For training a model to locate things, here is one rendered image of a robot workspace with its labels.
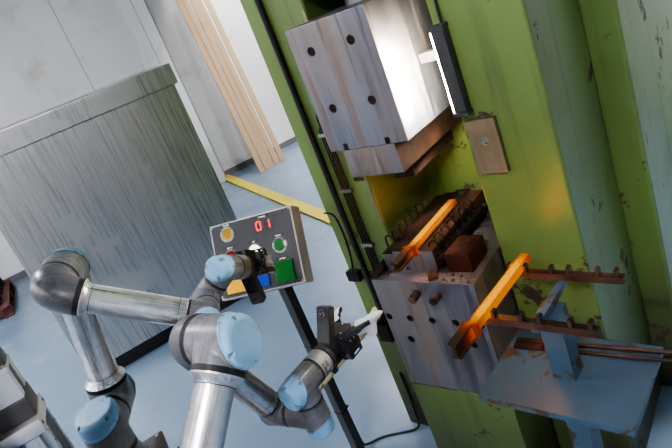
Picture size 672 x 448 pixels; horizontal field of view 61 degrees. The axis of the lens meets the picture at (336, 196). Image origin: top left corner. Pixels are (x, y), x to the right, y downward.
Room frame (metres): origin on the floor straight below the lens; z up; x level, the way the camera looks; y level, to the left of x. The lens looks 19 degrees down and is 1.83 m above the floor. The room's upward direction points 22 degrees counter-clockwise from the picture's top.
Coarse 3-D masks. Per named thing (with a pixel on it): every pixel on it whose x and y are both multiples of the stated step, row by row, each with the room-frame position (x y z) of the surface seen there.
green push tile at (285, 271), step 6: (276, 264) 1.87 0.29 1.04; (282, 264) 1.86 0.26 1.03; (288, 264) 1.85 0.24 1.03; (276, 270) 1.86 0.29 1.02; (282, 270) 1.85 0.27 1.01; (288, 270) 1.84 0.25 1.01; (294, 270) 1.84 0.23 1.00; (276, 276) 1.85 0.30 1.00; (282, 276) 1.85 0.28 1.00; (288, 276) 1.84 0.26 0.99; (294, 276) 1.83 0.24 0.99; (282, 282) 1.84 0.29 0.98
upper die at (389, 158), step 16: (448, 112) 1.86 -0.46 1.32; (432, 128) 1.77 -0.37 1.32; (448, 128) 1.84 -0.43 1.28; (384, 144) 1.64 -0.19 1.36; (400, 144) 1.63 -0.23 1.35; (416, 144) 1.69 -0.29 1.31; (432, 144) 1.75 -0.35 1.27; (352, 160) 1.73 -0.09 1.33; (368, 160) 1.69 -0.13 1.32; (384, 160) 1.65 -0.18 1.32; (400, 160) 1.61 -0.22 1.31; (416, 160) 1.67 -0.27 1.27; (352, 176) 1.75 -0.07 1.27
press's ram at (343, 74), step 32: (384, 0) 1.66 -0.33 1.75; (416, 0) 1.78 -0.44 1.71; (288, 32) 1.77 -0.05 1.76; (320, 32) 1.69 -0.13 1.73; (352, 32) 1.62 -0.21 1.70; (384, 32) 1.62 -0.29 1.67; (416, 32) 1.74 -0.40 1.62; (320, 64) 1.72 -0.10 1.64; (352, 64) 1.65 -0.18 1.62; (384, 64) 1.58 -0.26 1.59; (416, 64) 1.70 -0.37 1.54; (320, 96) 1.75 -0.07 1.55; (352, 96) 1.67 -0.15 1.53; (384, 96) 1.60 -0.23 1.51; (416, 96) 1.66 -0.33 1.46; (448, 96) 1.79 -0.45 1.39; (352, 128) 1.70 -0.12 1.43; (384, 128) 1.62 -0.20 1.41; (416, 128) 1.62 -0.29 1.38
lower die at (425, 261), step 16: (448, 192) 2.01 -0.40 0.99; (464, 192) 1.93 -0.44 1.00; (480, 192) 1.90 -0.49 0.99; (432, 208) 1.93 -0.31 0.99; (416, 224) 1.87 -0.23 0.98; (448, 224) 1.75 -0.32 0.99; (400, 240) 1.80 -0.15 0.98; (448, 240) 1.69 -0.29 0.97; (384, 256) 1.75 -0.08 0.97; (432, 256) 1.62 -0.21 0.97
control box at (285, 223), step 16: (288, 208) 1.94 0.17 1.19; (224, 224) 2.03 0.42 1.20; (240, 224) 2.00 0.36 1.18; (256, 224) 1.97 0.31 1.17; (272, 224) 1.94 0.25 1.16; (288, 224) 1.92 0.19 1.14; (224, 240) 2.00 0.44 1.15; (240, 240) 1.97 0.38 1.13; (256, 240) 1.95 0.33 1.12; (272, 240) 1.92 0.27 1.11; (288, 240) 1.89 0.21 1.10; (304, 240) 1.93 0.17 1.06; (272, 256) 1.90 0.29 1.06; (288, 256) 1.87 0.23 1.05; (304, 256) 1.88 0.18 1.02; (304, 272) 1.83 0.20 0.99; (272, 288) 1.85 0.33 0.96
